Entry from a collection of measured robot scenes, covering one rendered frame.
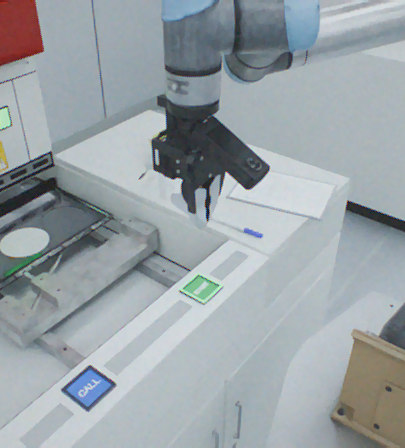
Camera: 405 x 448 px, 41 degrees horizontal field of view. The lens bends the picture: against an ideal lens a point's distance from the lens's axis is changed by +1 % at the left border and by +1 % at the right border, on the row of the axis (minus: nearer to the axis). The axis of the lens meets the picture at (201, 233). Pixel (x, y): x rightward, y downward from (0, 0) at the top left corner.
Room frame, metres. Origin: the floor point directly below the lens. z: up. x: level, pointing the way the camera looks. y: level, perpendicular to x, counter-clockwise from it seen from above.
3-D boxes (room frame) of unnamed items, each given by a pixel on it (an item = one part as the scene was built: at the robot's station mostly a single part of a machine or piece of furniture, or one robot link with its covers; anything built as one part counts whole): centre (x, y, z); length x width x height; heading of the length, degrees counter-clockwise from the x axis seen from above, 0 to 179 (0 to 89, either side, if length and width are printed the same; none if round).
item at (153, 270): (0.94, 0.18, 0.84); 0.50 x 0.02 x 0.03; 52
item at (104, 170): (1.10, 0.01, 0.89); 0.62 x 0.35 x 0.14; 52
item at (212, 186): (0.70, 0.00, 1.14); 0.06 x 0.03 x 0.09; 52
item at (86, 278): (0.81, 0.24, 0.87); 0.36 x 0.08 x 0.03; 142
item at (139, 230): (0.94, 0.14, 0.89); 0.08 x 0.03 x 0.03; 52
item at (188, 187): (0.66, 0.01, 1.18); 0.05 x 0.02 x 0.09; 142
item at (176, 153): (0.69, 0.02, 1.25); 0.09 x 0.08 x 0.12; 52
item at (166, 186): (0.98, 0.09, 1.03); 0.06 x 0.04 x 0.13; 52
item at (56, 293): (0.75, 0.29, 0.89); 0.08 x 0.03 x 0.03; 52
